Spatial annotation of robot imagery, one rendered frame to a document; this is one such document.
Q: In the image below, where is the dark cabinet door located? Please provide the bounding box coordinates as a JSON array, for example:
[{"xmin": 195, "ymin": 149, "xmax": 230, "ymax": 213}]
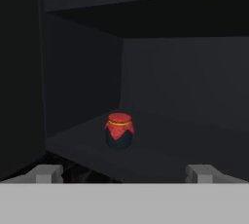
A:
[{"xmin": 0, "ymin": 0, "xmax": 48, "ymax": 181}]

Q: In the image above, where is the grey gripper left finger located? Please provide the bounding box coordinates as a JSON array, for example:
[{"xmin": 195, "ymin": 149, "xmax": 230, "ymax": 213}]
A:
[{"xmin": 0, "ymin": 164, "xmax": 64, "ymax": 185}]

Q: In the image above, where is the dark open cabinet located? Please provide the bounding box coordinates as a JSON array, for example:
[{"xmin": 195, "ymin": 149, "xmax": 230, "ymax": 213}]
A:
[{"xmin": 36, "ymin": 0, "xmax": 249, "ymax": 183}]

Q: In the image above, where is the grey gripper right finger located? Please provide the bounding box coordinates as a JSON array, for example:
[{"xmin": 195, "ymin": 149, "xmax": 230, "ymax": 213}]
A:
[{"xmin": 185, "ymin": 164, "xmax": 249, "ymax": 185}]

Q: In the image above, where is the dark jam jar red cloth lid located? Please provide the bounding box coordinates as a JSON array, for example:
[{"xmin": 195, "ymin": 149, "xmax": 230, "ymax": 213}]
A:
[{"xmin": 103, "ymin": 112, "xmax": 135, "ymax": 151}]

